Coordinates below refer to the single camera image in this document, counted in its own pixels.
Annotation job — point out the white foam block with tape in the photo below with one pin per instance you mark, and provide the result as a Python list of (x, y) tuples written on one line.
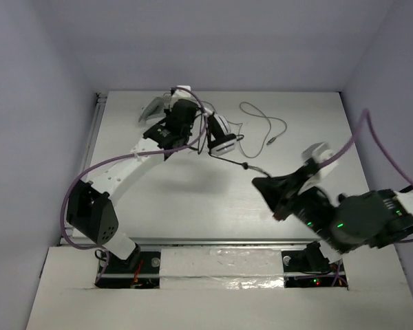
[(221, 268)]

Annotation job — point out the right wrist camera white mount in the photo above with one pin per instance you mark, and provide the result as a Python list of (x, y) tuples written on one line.
[(319, 153)]

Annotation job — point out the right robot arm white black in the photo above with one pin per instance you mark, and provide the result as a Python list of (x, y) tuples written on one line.
[(376, 218)]

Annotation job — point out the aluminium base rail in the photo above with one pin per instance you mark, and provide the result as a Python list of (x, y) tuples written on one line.
[(178, 242)]

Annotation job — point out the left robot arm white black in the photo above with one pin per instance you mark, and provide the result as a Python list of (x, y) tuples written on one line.
[(91, 204)]

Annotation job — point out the grey white headphones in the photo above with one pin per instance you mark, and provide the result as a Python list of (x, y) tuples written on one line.
[(155, 110)]

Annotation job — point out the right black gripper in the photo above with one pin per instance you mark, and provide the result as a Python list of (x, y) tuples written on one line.
[(281, 192)]

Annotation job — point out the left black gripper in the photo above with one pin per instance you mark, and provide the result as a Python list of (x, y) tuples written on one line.
[(215, 140)]

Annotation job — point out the black white headphones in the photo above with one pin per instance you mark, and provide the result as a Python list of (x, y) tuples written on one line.
[(220, 139)]

